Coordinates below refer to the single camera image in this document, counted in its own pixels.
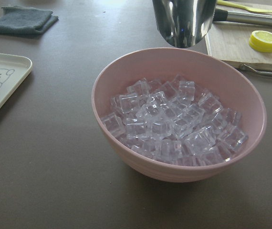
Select steel ice scoop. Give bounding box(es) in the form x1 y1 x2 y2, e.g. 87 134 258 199
152 0 217 48

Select clear ice cubes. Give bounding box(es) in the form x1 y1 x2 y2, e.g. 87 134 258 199
101 75 248 167

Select pink bowl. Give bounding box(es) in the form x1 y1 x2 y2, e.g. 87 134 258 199
92 48 267 183

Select wooden cutting board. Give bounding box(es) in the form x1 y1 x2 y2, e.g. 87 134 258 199
205 6 272 76

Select yellow plastic knife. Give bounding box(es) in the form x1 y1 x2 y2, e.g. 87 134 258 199
217 0 272 13

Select half lemon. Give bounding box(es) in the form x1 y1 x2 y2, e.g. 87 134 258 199
249 30 272 53

